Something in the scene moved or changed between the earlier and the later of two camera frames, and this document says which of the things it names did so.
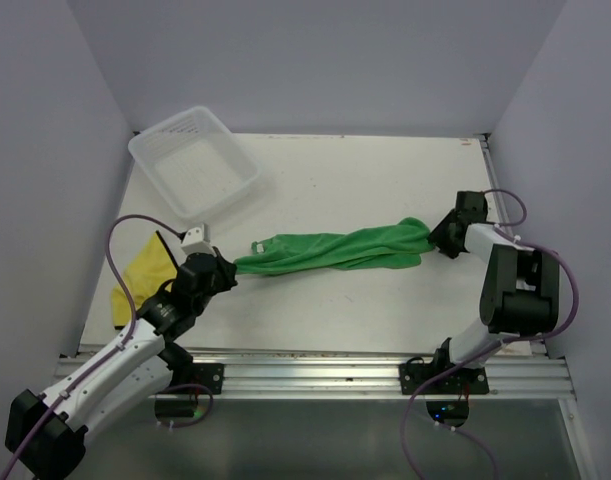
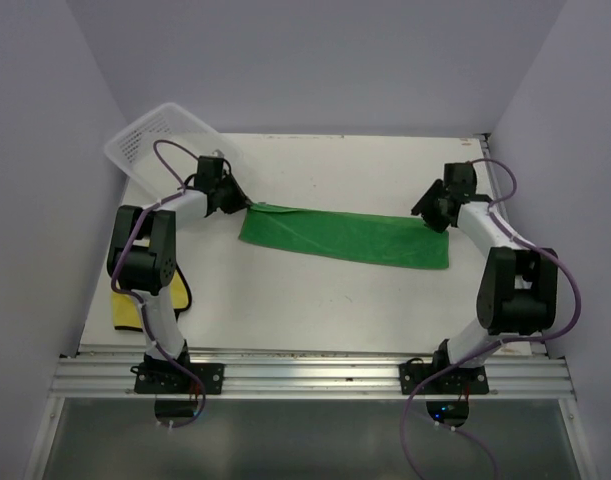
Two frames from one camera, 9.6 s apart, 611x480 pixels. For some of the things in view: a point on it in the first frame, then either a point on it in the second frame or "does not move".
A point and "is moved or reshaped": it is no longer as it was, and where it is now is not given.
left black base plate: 208,375 does not move
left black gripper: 227,271 → 240,201
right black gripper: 437,236 → 425,207
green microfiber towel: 401,245 is moved or reshaped
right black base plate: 415,374 does not move
